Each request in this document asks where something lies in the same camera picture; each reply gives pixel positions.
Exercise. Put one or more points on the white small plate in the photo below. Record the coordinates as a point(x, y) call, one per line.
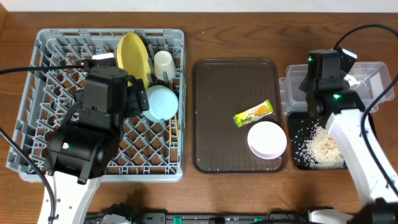
point(267, 140)

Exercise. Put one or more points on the rice food waste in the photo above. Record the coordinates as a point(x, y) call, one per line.
point(320, 149)

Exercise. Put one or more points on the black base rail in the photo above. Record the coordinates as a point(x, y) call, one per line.
point(122, 213)

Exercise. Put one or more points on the black tray bin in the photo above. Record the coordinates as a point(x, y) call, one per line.
point(298, 124)

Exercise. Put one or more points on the brown serving tray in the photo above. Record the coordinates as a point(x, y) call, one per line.
point(223, 88)

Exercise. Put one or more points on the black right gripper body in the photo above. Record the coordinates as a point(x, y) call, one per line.
point(347, 61)

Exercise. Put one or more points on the light blue bowl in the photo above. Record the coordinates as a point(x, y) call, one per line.
point(163, 103)

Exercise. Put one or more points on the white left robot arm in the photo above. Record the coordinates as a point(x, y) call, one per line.
point(88, 138)

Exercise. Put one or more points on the yellow plate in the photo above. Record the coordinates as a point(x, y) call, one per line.
point(132, 56)

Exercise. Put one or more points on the clear plastic bin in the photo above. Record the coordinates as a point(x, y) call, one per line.
point(374, 78)

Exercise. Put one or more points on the Apollo snack wrapper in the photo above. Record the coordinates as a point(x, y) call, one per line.
point(253, 114)

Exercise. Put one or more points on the cream cup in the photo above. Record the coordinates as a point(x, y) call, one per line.
point(164, 62)

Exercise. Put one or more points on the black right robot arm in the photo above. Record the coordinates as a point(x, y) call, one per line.
point(330, 99)

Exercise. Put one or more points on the white tissue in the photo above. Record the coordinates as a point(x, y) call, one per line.
point(353, 83)

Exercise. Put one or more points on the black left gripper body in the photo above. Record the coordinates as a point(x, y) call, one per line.
point(137, 98)

